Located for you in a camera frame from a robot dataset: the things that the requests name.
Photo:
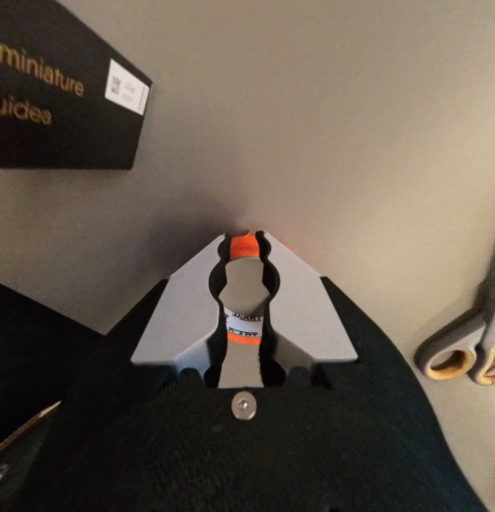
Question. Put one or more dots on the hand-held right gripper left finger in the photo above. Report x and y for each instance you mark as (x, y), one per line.
(175, 324)

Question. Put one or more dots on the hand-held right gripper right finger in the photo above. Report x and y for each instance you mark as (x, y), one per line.
(311, 324)

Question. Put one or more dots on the orange masking tape roll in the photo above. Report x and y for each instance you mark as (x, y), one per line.
(243, 246)

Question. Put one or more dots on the black orchid lego box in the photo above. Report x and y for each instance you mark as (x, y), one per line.
(71, 132)

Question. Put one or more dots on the person's black jacket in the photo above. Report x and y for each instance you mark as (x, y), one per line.
(31, 360)

